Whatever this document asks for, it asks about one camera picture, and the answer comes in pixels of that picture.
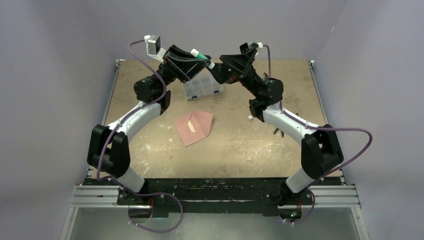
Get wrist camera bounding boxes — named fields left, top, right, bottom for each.
left=239, top=42, right=264, bottom=54
left=144, top=35, right=166, bottom=63

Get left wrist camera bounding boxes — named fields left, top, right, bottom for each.
left=144, top=35, right=166, bottom=63

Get black base frame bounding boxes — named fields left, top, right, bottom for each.
left=82, top=177, right=342, bottom=220

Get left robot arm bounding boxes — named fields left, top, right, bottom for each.
left=87, top=43, right=213, bottom=205

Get clear plastic screw box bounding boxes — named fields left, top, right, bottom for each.
left=183, top=72, right=224, bottom=101

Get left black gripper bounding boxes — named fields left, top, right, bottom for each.
left=152, top=45, right=211, bottom=91

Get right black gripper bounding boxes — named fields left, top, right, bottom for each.
left=205, top=48, right=263, bottom=99

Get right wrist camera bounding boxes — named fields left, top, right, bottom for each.
left=239, top=42, right=264, bottom=54

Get lined paper letter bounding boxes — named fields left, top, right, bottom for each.
left=187, top=120, right=196, bottom=133

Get black pliers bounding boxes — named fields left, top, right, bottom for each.
left=266, top=110, right=304, bottom=141

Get pink envelope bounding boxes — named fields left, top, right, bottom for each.
left=173, top=110, right=214, bottom=147

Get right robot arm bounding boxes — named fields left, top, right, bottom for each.
left=208, top=47, right=344, bottom=204

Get green white glue stick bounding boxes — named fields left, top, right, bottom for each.
left=190, top=48, right=215, bottom=70

